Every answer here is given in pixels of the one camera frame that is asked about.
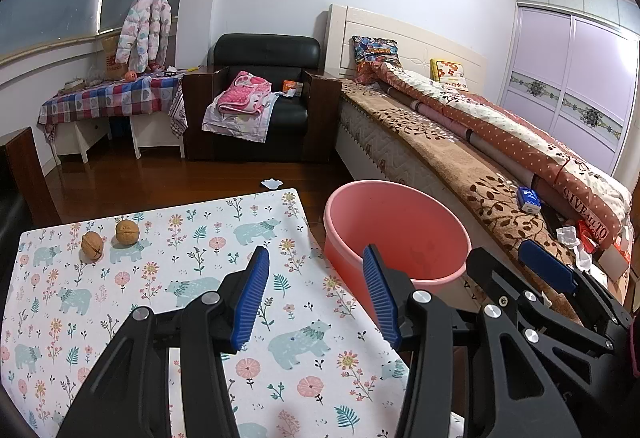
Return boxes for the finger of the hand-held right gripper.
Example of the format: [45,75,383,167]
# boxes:
[518,239,633,328]
[465,247,618,359]

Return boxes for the yellow floral pillow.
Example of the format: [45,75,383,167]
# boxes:
[430,58,471,92]

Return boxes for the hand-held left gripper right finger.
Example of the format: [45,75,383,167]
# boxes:
[362,244,573,438]

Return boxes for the white side table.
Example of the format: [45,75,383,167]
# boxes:
[52,113,186,164]

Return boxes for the white printed cloth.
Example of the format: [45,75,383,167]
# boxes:
[201,91,283,141]

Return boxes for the checked tablecloth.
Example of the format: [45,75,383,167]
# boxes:
[39,72,190,138]

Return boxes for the pink plastic bucket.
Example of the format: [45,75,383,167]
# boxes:
[323,179,472,315]

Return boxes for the pastel puffer jacket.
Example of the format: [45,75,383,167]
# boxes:
[115,0,173,74]

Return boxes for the white crumpled tissue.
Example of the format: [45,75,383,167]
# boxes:
[556,225,593,269]

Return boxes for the black leather sofa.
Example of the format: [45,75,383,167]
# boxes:
[0,127,62,239]

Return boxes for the pink folded clothes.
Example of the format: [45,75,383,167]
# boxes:
[216,71,272,115]

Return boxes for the brown paper bag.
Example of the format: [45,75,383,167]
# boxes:
[102,34,132,82]

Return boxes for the cream bed headboard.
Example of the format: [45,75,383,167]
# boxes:
[325,3,488,92]

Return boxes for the brown leaf pattern blanket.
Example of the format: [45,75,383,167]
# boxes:
[341,78,601,309]

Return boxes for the orange dotted quilt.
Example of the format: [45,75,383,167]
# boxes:
[356,61,633,249]

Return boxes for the black leather armchair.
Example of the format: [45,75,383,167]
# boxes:
[182,33,343,164]

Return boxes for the colorful cartoon pillow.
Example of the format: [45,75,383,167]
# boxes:
[351,36,403,84]

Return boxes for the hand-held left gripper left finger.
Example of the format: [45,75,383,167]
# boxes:
[55,245,271,438]

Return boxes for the lilac sliding door wardrobe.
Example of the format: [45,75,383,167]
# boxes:
[500,0,640,179]

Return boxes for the floral bear print tablecloth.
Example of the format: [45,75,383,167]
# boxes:
[0,188,453,438]

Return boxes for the blue tissue pack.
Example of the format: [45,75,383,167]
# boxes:
[516,187,542,214]

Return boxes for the brown walnut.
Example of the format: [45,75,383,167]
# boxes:
[115,219,139,246]
[81,231,105,262]

